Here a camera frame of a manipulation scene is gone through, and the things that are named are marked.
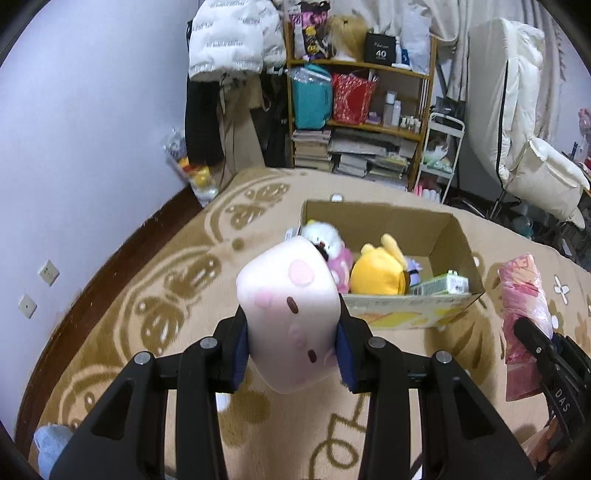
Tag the black tissue pack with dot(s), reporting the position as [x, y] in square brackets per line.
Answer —
[412, 273]

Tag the pink roll plush pillow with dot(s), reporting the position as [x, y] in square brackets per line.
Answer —
[292, 309]

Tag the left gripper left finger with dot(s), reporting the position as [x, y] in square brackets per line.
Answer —
[160, 403]

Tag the pink purple plush toy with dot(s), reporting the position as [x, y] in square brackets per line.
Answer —
[341, 265]

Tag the white fluffy plush toy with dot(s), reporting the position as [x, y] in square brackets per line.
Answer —
[325, 237]

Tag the wooden shelf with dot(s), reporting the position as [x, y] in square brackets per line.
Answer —
[336, 44]

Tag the red gift bag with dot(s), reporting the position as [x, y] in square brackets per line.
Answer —
[351, 96]

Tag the teal bag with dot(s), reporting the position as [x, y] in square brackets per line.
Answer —
[312, 90]

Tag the white puffer jacket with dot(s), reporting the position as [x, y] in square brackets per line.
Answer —
[235, 39]

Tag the black gift box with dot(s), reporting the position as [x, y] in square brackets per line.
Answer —
[380, 49]

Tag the beige patterned rug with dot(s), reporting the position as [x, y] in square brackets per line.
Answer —
[317, 433]

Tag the stack of books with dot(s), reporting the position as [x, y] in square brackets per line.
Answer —
[373, 156]

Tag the green tissue pack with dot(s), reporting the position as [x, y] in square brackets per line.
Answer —
[450, 283]

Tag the pink plastic tissue pack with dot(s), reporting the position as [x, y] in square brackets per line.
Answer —
[527, 325]

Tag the yellow bear plush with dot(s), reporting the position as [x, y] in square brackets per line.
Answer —
[381, 270]

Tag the wall socket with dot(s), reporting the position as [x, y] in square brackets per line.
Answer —
[49, 273]
[27, 306]

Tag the plastic bag of toys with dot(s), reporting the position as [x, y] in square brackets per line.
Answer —
[198, 177]

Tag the white utility cart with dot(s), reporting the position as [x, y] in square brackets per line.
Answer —
[440, 156]

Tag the cardboard box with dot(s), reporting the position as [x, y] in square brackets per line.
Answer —
[434, 239]

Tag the white bottle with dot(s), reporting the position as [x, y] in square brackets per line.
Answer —
[390, 101]

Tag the cream padded chair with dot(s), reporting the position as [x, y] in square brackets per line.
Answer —
[505, 63]

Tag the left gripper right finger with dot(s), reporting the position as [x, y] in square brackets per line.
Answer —
[423, 410]

